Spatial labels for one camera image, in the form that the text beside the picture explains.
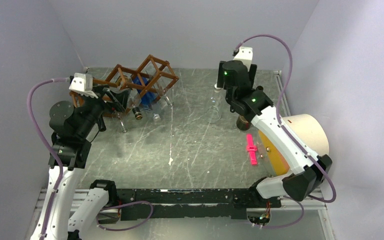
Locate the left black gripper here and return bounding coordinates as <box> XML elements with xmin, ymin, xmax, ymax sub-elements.
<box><xmin>76</xmin><ymin>84</ymin><xmax>130</xmax><ymax>138</ymax></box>

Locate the blue square Blue Dash bottle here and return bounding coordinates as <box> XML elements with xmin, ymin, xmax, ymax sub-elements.
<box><xmin>133</xmin><ymin>76</ymin><xmax>162</xmax><ymax>122</ymax></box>

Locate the olive wine bottle black top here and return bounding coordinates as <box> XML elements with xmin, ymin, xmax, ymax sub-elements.
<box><xmin>235</xmin><ymin>85</ymin><xmax>264</xmax><ymax>131</ymax></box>

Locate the clear bottle with silver cap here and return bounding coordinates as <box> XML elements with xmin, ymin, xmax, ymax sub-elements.
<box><xmin>205</xmin><ymin>83</ymin><xmax>224</xmax><ymax>123</ymax></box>

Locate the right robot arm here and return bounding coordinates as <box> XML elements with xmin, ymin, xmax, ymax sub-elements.
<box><xmin>217</xmin><ymin>60</ymin><xmax>337</xmax><ymax>207</ymax></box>

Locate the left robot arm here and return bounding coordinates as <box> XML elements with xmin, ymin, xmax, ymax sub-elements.
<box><xmin>30</xmin><ymin>85</ymin><xmax>130</xmax><ymax>240</ymax></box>

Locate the brown wooden wine rack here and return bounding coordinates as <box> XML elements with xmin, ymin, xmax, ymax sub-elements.
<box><xmin>93</xmin><ymin>54</ymin><xmax>179</xmax><ymax>116</ymax></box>

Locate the pink plastic piece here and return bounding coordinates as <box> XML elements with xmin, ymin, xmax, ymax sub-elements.
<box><xmin>246</xmin><ymin>133</ymin><xmax>258</xmax><ymax>166</ymax></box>

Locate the white cylinder with orange lid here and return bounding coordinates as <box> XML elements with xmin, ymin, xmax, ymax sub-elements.
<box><xmin>257</xmin><ymin>113</ymin><xmax>330</xmax><ymax>178</ymax></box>

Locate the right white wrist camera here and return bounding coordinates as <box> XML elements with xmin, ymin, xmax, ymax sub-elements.
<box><xmin>233</xmin><ymin>46</ymin><xmax>253</xmax><ymax>71</ymax></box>

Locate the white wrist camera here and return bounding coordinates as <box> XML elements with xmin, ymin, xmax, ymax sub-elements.
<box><xmin>233</xmin><ymin>46</ymin><xmax>253</xmax><ymax>71</ymax></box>
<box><xmin>69</xmin><ymin>73</ymin><xmax>98</xmax><ymax>99</ymax></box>

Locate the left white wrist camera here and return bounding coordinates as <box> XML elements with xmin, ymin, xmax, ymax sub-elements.
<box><xmin>69</xmin><ymin>73</ymin><xmax>98</xmax><ymax>99</ymax></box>

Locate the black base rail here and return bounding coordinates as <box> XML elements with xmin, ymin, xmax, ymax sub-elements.
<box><xmin>95</xmin><ymin>179</ymin><xmax>282</xmax><ymax>222</ymax></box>

